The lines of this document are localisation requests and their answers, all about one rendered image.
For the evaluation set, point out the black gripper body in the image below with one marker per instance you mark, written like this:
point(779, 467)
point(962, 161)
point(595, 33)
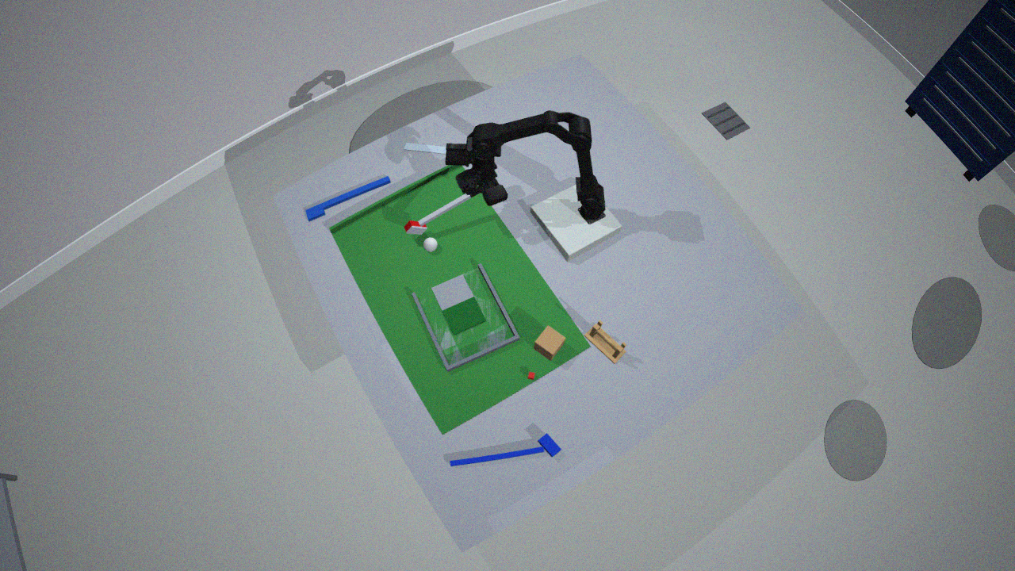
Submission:
point(493, 193)

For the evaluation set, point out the green putting mat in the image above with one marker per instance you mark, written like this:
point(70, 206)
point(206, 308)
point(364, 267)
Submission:
point(389, 265)

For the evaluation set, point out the grey flat bar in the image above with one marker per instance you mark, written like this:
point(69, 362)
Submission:
point(425, 148)

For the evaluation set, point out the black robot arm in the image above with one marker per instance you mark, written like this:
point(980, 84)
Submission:
point(484, 144)

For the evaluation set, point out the tan block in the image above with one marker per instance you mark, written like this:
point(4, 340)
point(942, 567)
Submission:
point(549, 343)

